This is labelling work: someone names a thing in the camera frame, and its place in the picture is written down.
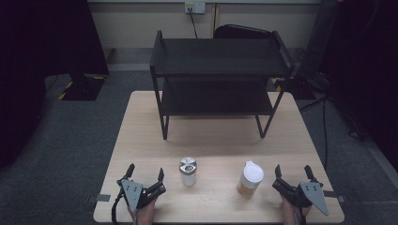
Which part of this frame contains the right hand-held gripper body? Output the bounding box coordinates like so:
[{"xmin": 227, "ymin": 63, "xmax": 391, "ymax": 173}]
[{"xmin": 271, "ymin": 177, "xmax": 330, "ymax": 217}]

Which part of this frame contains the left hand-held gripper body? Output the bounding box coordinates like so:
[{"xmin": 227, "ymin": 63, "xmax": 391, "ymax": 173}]
[{"xmin": 121, "ymin": 180, "xmax": 167, "ymax": 214}]

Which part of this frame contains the glass jar with silver lid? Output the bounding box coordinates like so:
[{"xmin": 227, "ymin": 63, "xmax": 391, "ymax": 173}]
[{"xmin": 178, "ymin": 157, "xmax": 198, "ymax": 188}]

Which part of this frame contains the glass jar with white lid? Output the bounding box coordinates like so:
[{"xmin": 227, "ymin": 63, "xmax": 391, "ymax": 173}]
[{"xmin": 237, "ymin": 160, "xmax": 265, "ymax": 198}]

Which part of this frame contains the black metal shelf rack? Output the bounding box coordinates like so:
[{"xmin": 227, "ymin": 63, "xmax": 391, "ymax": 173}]
[{"xmin": 149, "ymin": 29, "xmax": 296, "ymax": 141}]

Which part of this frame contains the person's left hand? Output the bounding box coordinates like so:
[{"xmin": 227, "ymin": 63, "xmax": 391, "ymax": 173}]
[{"xmin": 128, "ymin": 198, "xmax": 158, "ymax": 225}]

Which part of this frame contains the person's right hand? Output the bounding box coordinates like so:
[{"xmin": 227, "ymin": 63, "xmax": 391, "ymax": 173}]
[{"xmin": 281, "ymin": 195, "xmax": 312, "ymax": 225}]

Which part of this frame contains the black stand base with striped tape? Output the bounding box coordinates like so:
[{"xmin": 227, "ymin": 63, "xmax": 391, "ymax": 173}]
[{"xmin": 57, "ymin": 73, "xmax": 107, "ymax": 101}]

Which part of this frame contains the black curtain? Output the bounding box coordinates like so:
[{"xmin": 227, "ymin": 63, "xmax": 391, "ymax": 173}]
[
  {"xmin": 0, "ymin": 0, "xmax": 110, "ymax": 170},
  {"xmin": 318, "ymin": 0, "xmax": 398, "ymax": 163}
]

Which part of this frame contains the black chair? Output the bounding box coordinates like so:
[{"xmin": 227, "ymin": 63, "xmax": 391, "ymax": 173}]
[{"xmin": 213, "ymin": 23, "xmax": 276, "ymax": 40}]

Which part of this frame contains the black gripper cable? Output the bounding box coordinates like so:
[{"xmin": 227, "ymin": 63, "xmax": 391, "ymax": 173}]
[{"xmin": 111, "ymin": 179, "xmax": 125, "ymax": 225}]

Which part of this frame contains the black power cable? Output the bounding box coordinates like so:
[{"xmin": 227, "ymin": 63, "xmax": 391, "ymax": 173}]
[{"xmin": 188, "ymin": 12, "xmax": 200, "ymax": 39}]

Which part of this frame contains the white wall socket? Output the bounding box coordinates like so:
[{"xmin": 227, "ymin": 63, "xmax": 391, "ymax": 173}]
[{"xmin": 184, "ymin": 1, "xmax": 207, "ymax": 15}]

